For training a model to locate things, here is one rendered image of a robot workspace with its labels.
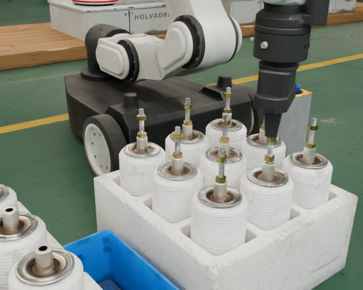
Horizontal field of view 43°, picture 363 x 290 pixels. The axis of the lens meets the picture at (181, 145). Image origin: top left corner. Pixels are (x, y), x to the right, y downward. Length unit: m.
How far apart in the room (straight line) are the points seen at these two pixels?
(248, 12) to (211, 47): 2.41
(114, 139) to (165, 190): 0.43
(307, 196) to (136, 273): 0.36
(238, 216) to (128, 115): 0.60
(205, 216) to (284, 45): 0.30
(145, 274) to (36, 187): 0.60
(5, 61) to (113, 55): 1.21
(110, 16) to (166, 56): 1.69
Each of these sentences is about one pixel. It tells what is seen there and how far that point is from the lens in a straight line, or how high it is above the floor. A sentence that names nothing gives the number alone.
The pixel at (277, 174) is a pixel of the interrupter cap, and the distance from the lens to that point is 0.88.
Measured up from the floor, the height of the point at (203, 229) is 0.21.
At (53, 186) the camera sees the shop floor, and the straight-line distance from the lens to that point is 1.37.
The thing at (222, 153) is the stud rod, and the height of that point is 0.33.
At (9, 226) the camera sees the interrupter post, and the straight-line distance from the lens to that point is 0.74.
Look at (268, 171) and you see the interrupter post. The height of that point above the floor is 0.27.
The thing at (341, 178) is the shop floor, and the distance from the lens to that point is 1.47.
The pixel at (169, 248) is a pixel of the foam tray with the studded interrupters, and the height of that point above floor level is 0.16.
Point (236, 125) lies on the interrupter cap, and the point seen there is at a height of 0.25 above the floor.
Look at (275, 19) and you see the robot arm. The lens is 0.74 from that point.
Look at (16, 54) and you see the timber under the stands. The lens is 2.68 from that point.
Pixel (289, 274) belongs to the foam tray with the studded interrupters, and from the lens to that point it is 0.92.
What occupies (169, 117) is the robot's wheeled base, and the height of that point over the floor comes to 0.18.
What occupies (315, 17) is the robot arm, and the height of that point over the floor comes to 0.54.
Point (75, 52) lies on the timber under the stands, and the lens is 2.80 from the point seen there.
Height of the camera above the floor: 0.65
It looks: 24 degrees down
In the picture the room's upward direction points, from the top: 1 degrees clockwise
